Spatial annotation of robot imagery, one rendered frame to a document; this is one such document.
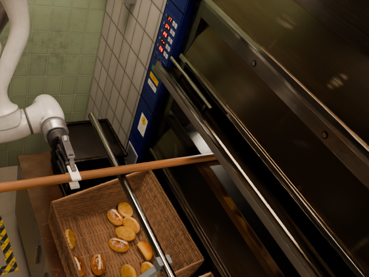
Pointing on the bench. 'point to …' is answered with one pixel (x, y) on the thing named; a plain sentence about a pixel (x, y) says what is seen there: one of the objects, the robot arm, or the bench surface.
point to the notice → (142, 125)
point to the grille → (130, 155)
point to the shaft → (103, 172)
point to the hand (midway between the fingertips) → (73, 176)
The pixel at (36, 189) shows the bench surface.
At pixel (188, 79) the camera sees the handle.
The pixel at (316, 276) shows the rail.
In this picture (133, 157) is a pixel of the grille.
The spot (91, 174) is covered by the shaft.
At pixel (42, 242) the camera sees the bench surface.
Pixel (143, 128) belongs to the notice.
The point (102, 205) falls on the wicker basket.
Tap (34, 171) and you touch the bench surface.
